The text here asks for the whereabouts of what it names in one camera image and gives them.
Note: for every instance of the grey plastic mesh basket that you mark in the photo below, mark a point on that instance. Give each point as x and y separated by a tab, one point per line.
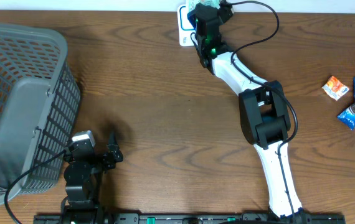
39	101

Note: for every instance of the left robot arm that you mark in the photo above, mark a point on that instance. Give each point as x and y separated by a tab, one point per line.
83	178

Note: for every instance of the light teal wipes pack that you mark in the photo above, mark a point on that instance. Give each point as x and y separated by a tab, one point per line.
191	4

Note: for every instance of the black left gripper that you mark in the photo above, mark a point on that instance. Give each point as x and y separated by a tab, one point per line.
108	163

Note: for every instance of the white barcode scanner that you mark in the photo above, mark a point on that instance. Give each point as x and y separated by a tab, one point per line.
185	28

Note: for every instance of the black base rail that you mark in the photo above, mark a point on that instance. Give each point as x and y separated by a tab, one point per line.
305	218

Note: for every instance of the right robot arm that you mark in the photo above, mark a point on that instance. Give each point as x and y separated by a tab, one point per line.
267	119

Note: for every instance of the orange snack packet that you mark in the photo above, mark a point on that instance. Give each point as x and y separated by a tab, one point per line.
334	88

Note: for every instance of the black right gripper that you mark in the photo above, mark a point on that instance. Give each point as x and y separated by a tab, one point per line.
192	14

